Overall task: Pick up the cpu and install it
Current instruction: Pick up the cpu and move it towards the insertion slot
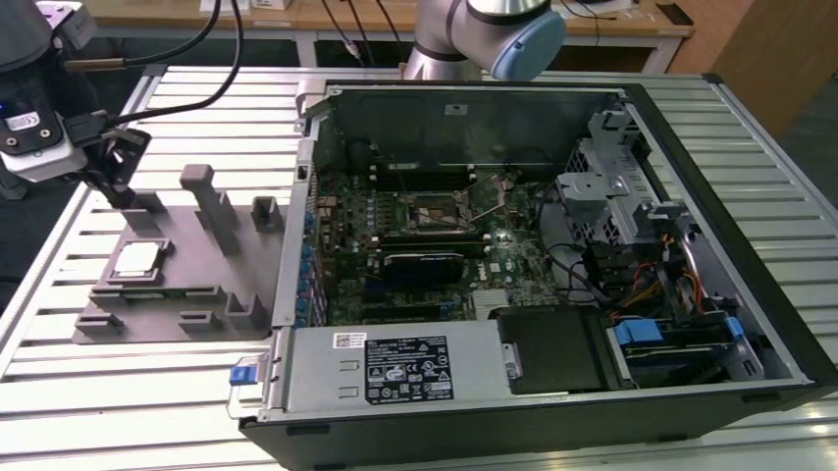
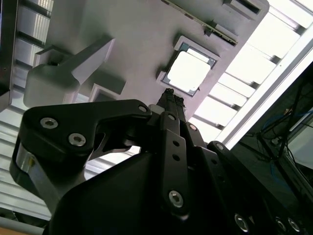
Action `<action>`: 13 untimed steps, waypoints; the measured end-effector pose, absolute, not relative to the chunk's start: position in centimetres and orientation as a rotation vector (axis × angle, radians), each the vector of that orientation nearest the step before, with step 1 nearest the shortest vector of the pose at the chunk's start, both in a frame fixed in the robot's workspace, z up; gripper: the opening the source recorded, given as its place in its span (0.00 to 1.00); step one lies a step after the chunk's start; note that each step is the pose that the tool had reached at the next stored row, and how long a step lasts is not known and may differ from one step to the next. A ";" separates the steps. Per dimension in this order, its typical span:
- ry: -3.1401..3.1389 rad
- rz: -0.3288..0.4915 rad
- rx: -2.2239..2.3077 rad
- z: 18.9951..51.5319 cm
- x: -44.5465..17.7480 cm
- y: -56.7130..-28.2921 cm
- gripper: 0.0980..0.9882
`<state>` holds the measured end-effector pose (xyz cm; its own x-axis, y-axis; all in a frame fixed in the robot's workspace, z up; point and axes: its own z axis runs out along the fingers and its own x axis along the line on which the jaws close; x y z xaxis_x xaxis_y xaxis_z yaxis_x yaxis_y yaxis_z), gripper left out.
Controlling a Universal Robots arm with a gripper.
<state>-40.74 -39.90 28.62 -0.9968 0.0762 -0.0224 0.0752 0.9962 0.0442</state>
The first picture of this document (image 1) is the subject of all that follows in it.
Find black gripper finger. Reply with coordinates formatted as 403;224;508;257
77;165;123;207
104;128;153;207

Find silver CPU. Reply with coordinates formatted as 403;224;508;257
111;240;173;280

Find metal socket cover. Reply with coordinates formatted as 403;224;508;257
464;171;511;220

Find thin metal locking lever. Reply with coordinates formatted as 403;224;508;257
468;201;511;228

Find grey parts rack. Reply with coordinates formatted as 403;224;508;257
69;164;291;347

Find green RAM stick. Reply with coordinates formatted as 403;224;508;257
120;288;216;299

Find large white box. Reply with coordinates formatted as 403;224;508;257
197;0;251;19

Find silver power supply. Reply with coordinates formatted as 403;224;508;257
279;323;514;414

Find black RAM stick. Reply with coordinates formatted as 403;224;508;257
380;242;490;257
378;232;490;246

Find black graphics card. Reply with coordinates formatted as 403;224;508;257
382;250;467;287

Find black expansion slot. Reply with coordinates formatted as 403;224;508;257
362;302;459;319

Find silver chipset heatsink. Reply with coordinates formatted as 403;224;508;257
471;288;514;311

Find green motherboard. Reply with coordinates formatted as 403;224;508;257
307;164;578;328

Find silver metal drive cage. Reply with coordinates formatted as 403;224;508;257
554;108;666;249

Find black plastic shroud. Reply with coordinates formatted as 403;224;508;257
494;304;623;396

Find black PC case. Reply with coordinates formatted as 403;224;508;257
225;73;838;462

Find hard disk in blue carrier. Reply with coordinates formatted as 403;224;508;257
604;313;767;387

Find small black desk object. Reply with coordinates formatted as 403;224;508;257
656;2;695;26

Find wooden cabinet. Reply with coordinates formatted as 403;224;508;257
670;0;838;136

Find white rimmed wrist camera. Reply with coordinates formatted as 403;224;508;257
0;110;91;183

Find cable with copper sleeve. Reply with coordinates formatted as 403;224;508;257
64;0;228;73

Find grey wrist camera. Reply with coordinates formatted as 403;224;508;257
35;0;100;50

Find black camera cable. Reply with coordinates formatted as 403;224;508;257
104;0;244;130

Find hanging cable with plug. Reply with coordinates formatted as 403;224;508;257
335;0;371;63

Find yellow orange power wires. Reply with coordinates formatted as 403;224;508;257
611;282;663;308

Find orange flat data wire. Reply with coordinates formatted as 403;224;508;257
683;272;713;315

